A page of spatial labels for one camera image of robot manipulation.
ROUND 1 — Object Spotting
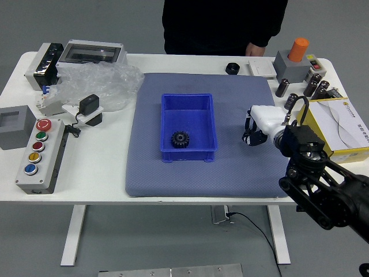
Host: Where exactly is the white table leg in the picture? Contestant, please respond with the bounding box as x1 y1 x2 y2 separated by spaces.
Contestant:
59 204 87 267
266 205 291 265

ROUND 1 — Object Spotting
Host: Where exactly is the grey distribution box clear cover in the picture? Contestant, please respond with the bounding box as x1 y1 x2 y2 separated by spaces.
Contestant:
56 39 128 70

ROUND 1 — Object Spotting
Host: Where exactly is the clear plastic bag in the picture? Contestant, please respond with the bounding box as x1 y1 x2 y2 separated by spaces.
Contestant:
43 62 145 113

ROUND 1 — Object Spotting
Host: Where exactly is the grey block with hole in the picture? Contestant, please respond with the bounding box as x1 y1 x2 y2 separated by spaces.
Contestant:
273 49 312 84

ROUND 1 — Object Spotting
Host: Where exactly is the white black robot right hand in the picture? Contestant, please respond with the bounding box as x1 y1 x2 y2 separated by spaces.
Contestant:
241 105 289 147

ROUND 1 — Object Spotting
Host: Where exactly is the grey five-button control box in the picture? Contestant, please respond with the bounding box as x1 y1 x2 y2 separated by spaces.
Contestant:
14 117 69 194

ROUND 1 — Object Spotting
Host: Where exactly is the white wall switch plate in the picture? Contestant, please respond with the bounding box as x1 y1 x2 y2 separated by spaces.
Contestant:
247 59 276 79

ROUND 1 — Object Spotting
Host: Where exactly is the person's left hand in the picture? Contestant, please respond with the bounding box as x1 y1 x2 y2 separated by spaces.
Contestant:
245 42 266 57

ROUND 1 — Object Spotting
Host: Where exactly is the yellow white cardboard box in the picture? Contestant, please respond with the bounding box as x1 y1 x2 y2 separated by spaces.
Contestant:
296 98 369 164

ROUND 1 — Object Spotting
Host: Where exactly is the white switch box red button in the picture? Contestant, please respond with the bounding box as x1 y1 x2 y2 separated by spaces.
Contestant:
304 54 326 80

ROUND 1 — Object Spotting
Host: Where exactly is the grey under-table power unit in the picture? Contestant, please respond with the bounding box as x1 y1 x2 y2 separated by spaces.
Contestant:
210 205 235 225

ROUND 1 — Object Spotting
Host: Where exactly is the silver metal plate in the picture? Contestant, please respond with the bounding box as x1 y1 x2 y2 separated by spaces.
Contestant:
97 263 243 277

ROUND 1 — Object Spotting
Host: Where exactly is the white black enclosure box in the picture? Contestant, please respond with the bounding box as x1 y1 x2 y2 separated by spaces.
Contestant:
24 42 65 91

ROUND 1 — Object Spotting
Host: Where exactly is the blue plastic box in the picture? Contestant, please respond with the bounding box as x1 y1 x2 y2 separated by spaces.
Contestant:
160 92 219 164

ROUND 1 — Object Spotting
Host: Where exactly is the black floor cable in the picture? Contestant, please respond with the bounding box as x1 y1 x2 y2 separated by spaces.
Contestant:
226 212 283 277

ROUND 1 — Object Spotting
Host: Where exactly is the black power adapter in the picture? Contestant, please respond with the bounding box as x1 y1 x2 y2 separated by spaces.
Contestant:
78 93 100 117

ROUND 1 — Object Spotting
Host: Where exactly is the black hex nut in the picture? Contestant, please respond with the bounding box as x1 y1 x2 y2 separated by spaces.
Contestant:
225 62 241 76

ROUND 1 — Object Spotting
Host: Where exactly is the black adapter cord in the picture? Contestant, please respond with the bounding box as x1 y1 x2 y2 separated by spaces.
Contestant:
65 111 83 139

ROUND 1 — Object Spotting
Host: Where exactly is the orange cylinder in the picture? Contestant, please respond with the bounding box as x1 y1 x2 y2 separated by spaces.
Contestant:
288 37 310 63

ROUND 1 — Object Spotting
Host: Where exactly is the grey hollow square block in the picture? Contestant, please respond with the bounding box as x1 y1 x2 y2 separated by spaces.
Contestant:
0 105 37 151

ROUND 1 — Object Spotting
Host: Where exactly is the small black electronic component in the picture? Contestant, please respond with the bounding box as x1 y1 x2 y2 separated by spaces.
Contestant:
325 87 344 100

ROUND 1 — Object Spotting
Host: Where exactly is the big black gear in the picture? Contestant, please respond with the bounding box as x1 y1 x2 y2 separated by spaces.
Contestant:
170 130 193 150

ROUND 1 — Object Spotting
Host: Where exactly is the blue-grey table mat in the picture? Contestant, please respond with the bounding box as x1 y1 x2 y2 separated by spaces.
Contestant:
125 72 294 199

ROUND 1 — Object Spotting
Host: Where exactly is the white circuit breaker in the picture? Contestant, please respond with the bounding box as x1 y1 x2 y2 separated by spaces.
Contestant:
36 85 66 117

